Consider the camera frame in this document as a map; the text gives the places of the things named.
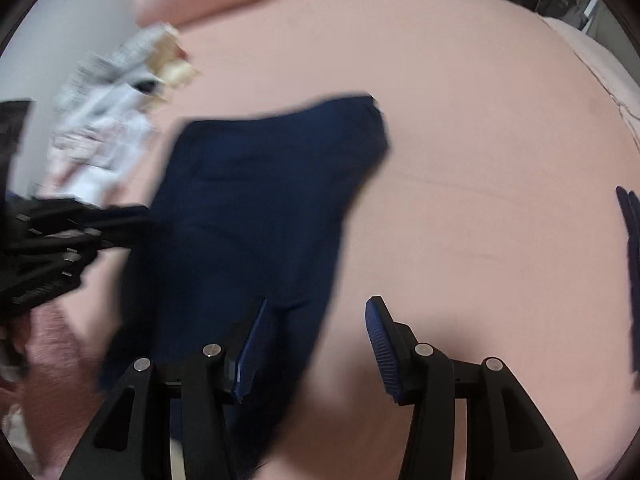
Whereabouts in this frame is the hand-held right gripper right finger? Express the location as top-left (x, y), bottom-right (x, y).
top-left (365, 296), bottom-right (581, 480)

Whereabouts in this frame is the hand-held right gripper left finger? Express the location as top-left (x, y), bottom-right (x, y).
top-left (59, 297), bottom-right (269, 480)

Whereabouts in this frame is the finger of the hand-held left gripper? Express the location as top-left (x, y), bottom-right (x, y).
top-left (20, 199), bottom-right (153, 266)

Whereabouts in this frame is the navy blue garment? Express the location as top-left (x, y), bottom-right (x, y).
top-left (97, 92), bottom-right (391, 480)

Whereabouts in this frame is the pile of light clothes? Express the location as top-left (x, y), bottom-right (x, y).
top-left (44, 22), bottom-right (203, 208)

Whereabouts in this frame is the pink fuzzy blanket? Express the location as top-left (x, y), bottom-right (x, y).
top-left (0, 305), bottom-right (108, 478)

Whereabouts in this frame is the pink bed sheet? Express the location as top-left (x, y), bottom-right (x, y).
top-left (30, 0), bottom-right (640, 480)

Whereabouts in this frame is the dark blue cloth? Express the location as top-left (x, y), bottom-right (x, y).
top-left (615, 186), bottom-right (640, 391)

